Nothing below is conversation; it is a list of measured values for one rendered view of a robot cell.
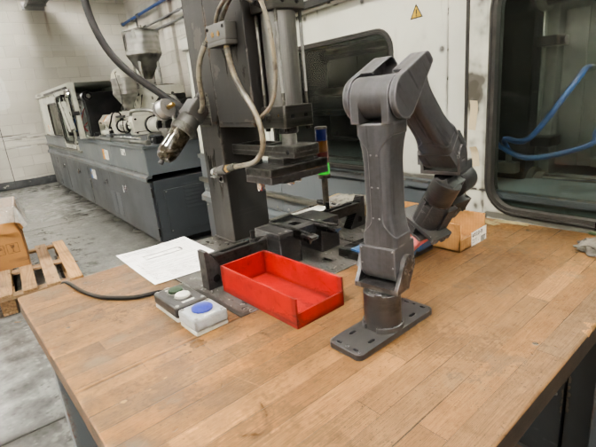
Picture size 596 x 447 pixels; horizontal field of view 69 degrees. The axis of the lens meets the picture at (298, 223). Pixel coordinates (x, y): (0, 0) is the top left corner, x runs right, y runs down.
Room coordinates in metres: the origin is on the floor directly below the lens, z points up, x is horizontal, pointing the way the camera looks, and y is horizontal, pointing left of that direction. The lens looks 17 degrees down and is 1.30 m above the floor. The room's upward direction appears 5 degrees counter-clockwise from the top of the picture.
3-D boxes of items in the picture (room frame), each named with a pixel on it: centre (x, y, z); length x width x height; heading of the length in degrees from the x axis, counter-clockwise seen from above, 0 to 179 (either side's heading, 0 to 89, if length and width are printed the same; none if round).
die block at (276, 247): (1.07, 0.00, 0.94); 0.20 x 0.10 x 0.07; 130
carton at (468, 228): (1.10, -0.35, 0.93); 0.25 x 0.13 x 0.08; 40
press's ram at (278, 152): (1.11, 0.06, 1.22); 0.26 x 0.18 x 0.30; 40
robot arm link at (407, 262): (0.67, -0.13, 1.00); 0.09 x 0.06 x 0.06; 46
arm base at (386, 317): (0.66, -0.13, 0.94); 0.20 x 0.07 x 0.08; 130
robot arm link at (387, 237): (0.67, -0.14, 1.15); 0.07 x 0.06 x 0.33; 46
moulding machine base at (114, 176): (6.33, 2.51, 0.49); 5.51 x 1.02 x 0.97; 36
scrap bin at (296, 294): (0.81, 0.05, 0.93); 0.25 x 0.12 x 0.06; 40
